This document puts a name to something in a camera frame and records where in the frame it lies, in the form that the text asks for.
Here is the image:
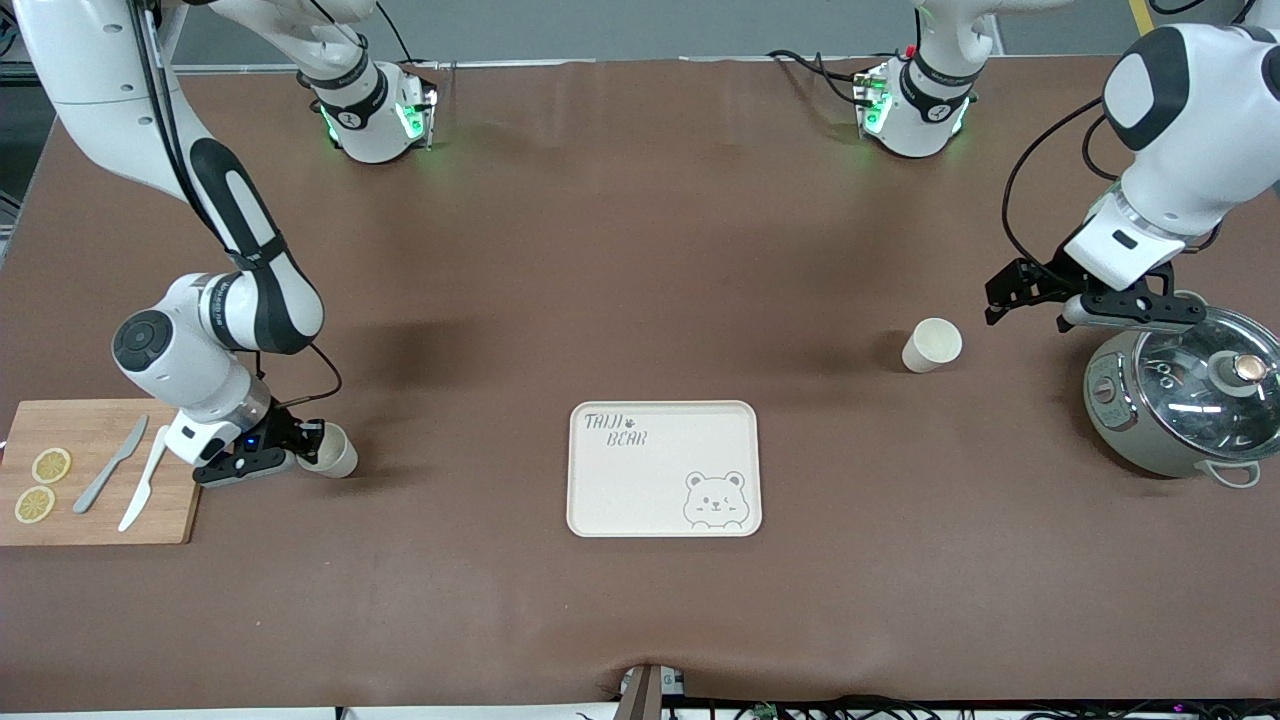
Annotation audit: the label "white paper cup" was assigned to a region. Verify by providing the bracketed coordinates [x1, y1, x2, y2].
[901, 317, 964, 374]
[297, 422, 359, 480]

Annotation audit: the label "white plastic knife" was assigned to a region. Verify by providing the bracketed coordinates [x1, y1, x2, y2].
[117, 426, 172, 533]

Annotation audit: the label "grey-green electric cooking pot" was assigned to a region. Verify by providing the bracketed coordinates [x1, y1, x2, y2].
[1083, 300, 1280, 489]

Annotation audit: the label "grey plastic knife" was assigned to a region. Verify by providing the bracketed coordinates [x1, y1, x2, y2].
[72, 415, 150, 515]

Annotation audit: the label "glass pot lid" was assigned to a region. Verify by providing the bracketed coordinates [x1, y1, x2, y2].
[1133, 305, 1280, 463]

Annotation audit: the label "wooden cutting board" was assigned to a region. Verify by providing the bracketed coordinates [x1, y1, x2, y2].
[0, 398, 221, 547]

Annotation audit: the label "cream bear print tray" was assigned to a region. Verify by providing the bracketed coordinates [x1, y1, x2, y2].
[567, 400, 763, 539]

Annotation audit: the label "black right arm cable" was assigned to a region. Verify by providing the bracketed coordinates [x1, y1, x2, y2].
[128, 0, 345, 410]

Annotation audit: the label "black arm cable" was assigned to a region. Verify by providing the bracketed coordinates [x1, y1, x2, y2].
[128, 0, 345, 410]
[1002, 95, 1127, 270]

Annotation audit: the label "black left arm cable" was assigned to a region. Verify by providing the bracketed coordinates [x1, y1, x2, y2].
[1002, 95, 1127, 270]

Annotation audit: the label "black left base cables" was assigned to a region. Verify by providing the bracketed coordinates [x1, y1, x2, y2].
[766, 47, 873, 107]

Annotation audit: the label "black right base cable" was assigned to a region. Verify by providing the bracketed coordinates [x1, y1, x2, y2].
[376, 0, 417, 67]

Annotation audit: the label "metal table edge bracket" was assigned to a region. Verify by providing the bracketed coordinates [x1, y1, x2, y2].
[614, 662, 688, 720]

